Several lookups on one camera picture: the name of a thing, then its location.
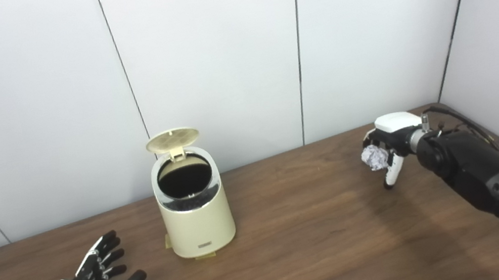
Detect white paper ball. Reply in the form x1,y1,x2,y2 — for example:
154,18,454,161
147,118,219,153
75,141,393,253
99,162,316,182
359,142,392,173

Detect round cream bin lid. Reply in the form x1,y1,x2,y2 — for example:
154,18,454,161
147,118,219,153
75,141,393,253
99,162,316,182
144,125,204,166

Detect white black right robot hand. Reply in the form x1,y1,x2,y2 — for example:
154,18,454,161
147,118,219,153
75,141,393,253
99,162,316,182
359,109,432,192

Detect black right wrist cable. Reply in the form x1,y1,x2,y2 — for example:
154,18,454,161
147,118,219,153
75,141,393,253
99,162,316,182
417,96,499,164

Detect cream-colored bin body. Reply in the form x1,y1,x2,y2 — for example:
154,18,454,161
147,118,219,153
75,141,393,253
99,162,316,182
147,142,240,263

